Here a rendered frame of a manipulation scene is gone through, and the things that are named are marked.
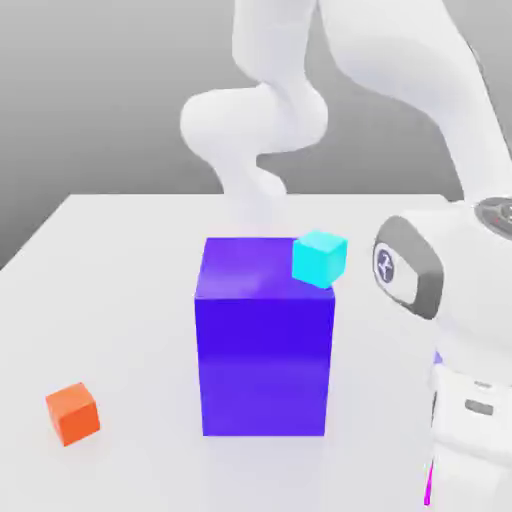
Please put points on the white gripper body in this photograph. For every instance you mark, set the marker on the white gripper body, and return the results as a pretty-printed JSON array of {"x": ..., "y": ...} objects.
[{"x": 472, "y": 484}]

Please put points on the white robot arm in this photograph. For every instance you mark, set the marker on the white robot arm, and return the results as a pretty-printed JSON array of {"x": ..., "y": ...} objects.
[{"x": 400, "y": 60}]

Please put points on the small cyan cube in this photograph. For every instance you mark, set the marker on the small cyan cube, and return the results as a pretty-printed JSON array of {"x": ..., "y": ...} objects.
[{"x": 318, "y": 260}]

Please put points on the small orange cube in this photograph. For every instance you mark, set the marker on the small orange cube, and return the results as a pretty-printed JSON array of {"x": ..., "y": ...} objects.
[{"x": 74, "y": 416}]

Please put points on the large blue box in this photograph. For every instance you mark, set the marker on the large blue box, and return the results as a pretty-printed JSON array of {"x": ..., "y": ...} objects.
[{"x": 262, "y": 360}]

